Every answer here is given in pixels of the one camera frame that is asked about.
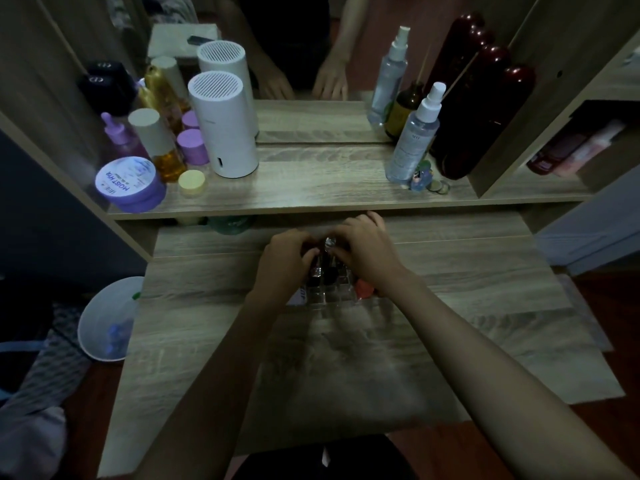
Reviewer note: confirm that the person's right hand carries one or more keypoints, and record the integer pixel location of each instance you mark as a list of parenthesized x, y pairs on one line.
[(372, 254)]

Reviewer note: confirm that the person's left hand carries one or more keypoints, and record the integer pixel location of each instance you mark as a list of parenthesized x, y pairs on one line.
[(280, 267)]

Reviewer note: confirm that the person's left fingers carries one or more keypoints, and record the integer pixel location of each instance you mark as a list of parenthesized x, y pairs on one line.
[(302, 242)]

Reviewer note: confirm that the person's right fingers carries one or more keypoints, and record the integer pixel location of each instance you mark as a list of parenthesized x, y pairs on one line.
[(352, 232)]

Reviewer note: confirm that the silver capped lipstick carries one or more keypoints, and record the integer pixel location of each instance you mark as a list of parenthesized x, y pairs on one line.
[(330, 243)]

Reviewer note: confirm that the person's right forearm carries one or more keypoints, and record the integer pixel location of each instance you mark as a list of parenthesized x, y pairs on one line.
[(480, 374)]

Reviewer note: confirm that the person's left forearm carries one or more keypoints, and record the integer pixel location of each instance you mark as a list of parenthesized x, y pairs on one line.
[(215, 389)]

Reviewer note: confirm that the wooden vanity shelf unit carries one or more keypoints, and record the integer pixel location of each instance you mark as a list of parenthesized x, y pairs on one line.
[(340, 192)]

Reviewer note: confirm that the clear acrylic lipstick organiser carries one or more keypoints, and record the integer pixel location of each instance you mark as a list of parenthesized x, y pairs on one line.
[(330, 292)]

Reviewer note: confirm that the green item under shelf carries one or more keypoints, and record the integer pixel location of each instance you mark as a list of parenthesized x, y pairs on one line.
[(230, 223)]

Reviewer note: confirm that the small colourful figurine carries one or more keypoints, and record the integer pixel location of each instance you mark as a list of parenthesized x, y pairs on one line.
[(421, 177)]

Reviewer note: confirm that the coin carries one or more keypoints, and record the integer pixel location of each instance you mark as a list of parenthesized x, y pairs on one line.
[(434, 185), (444, 187)]

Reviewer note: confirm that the clear spray bottle white nozzle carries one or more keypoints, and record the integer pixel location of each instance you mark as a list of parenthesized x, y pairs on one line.
[(415, 139)]

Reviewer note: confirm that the mirror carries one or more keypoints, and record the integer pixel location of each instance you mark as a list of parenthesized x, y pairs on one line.
[(310, 119)]

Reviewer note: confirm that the small yellow lidded jar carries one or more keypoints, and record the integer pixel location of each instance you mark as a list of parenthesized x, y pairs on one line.
[(192, 182)]

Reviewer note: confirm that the amber reed diffuser bottle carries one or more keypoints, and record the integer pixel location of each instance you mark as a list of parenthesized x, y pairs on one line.
[(407, 107)]

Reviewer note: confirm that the white cylindrical humidifier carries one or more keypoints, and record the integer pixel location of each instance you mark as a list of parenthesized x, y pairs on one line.
[(225, 124)]

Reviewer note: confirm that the small purple lidded jar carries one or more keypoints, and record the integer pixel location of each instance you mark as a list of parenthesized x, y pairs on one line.
[(193, 146)]

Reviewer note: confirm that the tall dark red bottle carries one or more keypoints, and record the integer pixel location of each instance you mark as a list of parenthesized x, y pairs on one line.
[(480, 114)]

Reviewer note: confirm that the amber bottle with beige cap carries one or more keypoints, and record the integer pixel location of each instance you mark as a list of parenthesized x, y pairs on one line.
[(157, 144)]

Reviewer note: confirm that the wide purple cream jar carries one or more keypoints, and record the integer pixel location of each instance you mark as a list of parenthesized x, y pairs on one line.
[(131, 185)]

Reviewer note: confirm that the white waste bin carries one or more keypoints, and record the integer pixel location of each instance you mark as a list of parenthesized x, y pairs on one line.
[(107, 319)]

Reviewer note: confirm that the purple dropper bottle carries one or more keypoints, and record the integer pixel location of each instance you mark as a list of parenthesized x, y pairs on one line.
[(117, 134)]

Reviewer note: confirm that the dark red tube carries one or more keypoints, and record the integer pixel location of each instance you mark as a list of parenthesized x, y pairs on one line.
[(555, 155)]

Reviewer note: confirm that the person's dark clothing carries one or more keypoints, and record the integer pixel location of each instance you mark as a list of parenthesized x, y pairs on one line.
[(325, 459)]

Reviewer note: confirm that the pale floor mat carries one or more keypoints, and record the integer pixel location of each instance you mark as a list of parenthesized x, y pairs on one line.
[(587, 314)]

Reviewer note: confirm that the black faceted box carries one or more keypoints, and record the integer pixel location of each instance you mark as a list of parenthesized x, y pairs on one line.
[(107, 87)]

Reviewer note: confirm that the pink bottle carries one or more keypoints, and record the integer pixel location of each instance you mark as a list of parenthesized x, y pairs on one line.
[(590, 147)]

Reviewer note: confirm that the grey patterned cloth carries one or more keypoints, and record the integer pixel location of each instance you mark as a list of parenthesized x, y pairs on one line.
[(40, 384)]

